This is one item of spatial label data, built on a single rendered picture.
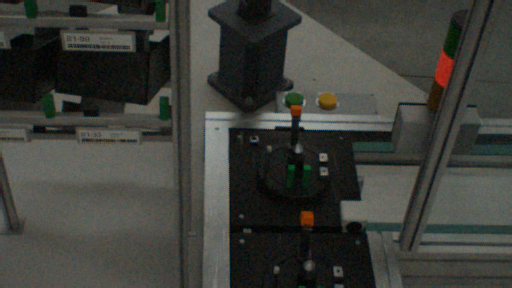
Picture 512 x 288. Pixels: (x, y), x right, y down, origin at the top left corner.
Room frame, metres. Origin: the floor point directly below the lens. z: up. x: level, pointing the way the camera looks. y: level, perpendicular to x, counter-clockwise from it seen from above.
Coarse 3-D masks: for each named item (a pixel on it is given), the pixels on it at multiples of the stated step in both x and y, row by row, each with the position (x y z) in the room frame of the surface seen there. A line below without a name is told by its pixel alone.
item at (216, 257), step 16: (208, 128) 1.09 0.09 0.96; (224, 128) 1.09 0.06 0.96; (208, 144) 1.04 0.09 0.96; (224, 144) 1.05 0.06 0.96; (208, 160) 1.00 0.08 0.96; (224, 160) 1.00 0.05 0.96; (208, 176) 0.96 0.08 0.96; (224, 176) 0.96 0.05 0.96; (208, 192) 0.92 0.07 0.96; (224, 192) 0.92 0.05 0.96; (208, 208) 0.88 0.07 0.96; (224, 208) 0.89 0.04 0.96; (208, 224) 0.85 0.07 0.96; (224, 224) 0.85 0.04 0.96; (208, 240) 0.81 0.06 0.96; (224, 240) 0.81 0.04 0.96; (368, 240) 0.84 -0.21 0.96; (384, 240) 0.84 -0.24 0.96; (208, 256) 0.78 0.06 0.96; (224, 256) 0.78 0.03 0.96; (384, 256) 0.81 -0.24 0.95; (208, 272) 0.75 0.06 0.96; (224, 272) 0.75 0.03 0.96; (384, 272) 0.78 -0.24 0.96
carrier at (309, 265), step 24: (240, 240) 0.81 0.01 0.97; (264, 240) 0.81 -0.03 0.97; (288, 240) 0.82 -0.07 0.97; (312, 240) 0.82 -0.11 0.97; (336, 240) 0.83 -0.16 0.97; (360, 240) 0.83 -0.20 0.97; (240, 264) 0.76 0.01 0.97; (264, 264) 0.76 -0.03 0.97; (288, 264) 0.75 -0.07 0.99; (312, 264) 0.71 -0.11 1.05; (336, 264) 0.76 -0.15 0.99; (360, 264) 0.78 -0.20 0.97
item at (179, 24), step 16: (176, 0) 0.74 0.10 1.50; (176, 16) 0.74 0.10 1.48; (176, 32) 0.74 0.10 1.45; (176, 48) 0.74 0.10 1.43; (176, 64) 0.74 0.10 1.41; (176, 80) 0.74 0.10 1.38; (176, 96) 0.73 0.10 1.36; (176, 112) 0.73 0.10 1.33; (176, 128) 0.73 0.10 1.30; (176, 144) 0.73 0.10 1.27; (0, 160) 0.88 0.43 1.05; (176, 160) 0.73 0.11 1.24; (0, 176) 0.88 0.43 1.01; (176, 176) 0.73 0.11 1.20; (0, 192) 0.88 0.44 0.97; (176, 192) 0.73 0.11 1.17; (176, 208) 0.73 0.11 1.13; (16, 224) 0.88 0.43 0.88; (176, 224) 0.73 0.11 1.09; (192, 224) 0.92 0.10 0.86; (176, 240) 0.73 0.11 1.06; (176, 256) 0.73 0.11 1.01
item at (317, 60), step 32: (192, 0) 1.66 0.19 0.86; (224, 0) 1.68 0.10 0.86; (160, 32) 1.52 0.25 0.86; (192, 32) 1.53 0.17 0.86; (288, 32) 1.56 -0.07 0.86; (320, 32) 1.57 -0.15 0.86; (192, 64) 1.40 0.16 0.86; (288, 64) 1.43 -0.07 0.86; (320, 64) 1.44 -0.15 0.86; (352, 64) 1.45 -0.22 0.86; (64, 96) 1.26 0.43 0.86; (160, 96) 1.28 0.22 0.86; (192, 96) 1.29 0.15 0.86; (384, 96) 1.34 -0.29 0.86; (416, 96) 1.35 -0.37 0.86
